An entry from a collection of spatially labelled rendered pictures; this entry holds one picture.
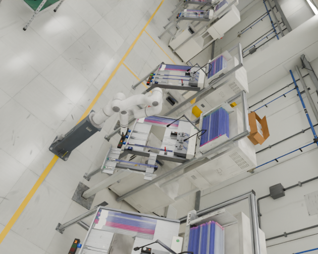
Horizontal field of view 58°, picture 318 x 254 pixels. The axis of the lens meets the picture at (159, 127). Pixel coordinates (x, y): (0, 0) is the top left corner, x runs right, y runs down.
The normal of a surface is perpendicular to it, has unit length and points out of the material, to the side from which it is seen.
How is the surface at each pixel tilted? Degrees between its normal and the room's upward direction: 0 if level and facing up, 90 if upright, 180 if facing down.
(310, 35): 90
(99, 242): 45
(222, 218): 90
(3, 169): 0
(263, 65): 90
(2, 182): 0
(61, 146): 90
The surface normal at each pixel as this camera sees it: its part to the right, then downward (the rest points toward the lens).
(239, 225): -0.68, -0.65
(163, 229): 0.03, -0.79
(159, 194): -0.18, 0.60
